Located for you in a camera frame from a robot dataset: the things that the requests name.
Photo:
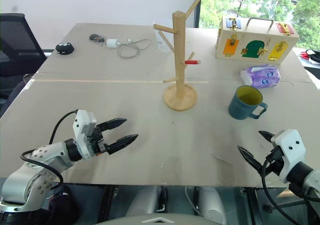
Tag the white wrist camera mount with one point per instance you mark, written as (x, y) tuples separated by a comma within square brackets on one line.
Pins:
[(82, 132), (291, 152)]

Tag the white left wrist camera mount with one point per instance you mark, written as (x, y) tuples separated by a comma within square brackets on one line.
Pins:
[(82, 132)]

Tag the purple tissue pack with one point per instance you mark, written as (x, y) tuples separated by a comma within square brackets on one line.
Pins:
[(261, 76)]

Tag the grey robot torso top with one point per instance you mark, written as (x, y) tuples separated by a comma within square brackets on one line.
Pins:
[(157, 219)]

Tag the wooden lock latch box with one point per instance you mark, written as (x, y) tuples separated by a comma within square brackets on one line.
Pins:
[(255, 42)]

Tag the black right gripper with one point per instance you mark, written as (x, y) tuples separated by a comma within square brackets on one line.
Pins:
[(275, 161)]

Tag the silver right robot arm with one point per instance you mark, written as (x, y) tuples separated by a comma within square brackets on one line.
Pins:
[(306, 182)]

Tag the wooden mug tree stand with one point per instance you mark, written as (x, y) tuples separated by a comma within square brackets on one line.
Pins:
[(180, 60)]

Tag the blue mug yellow inside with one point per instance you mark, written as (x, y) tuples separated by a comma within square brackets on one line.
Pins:
[(246, 103)]

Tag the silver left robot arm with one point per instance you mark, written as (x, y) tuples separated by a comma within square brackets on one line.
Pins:
[(37, 170)]

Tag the silver robot legs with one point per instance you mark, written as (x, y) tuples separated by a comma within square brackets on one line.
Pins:
[(175, 202)]

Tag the black mesh office chair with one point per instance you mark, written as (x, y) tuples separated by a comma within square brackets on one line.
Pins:
[(17, 52)]

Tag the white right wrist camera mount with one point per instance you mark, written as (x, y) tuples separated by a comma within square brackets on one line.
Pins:
[(291, 152)]

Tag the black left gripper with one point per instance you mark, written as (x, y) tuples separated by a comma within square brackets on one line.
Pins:
[(96, 141)]

